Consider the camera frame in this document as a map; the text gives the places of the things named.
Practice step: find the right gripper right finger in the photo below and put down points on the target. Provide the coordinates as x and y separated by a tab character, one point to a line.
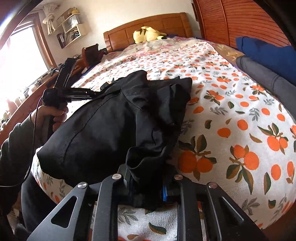
207	211

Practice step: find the grey left sleeve forearm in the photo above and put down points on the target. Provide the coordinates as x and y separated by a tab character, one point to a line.
16	156

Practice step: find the blue folded garment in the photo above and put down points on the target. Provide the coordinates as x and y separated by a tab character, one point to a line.
280	60

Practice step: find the wooden louvered wardrobe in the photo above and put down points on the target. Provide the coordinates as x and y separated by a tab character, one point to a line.
223	21

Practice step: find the window with wooden frame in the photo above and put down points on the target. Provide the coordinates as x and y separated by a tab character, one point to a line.
25	57

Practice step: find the black double-breasted coat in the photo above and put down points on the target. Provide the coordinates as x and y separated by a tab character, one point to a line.
134	121

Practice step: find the pink ceramic bottle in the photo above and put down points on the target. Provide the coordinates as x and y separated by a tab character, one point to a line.
12	106

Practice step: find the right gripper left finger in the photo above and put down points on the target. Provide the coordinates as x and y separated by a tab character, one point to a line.
88	212

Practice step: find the white wall shelf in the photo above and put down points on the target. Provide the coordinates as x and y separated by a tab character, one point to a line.
73	28

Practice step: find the orange print bed sheet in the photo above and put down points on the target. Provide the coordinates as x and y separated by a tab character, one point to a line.
235	132

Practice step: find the grey folded garment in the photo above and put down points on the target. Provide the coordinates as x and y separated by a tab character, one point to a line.
274	83

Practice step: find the tied white curtain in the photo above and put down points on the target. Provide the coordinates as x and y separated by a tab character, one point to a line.
50	19

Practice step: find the wooden chair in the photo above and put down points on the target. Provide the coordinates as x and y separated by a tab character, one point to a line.
92	55

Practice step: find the person's left hand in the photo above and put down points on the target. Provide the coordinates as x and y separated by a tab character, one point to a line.
38	116

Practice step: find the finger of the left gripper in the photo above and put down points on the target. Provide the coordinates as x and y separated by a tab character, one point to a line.
79	93

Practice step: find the yellow plush toy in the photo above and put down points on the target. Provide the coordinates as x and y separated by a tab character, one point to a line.
147	34

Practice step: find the long wooden desk cabinet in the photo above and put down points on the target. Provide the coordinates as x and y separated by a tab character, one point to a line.
30	104

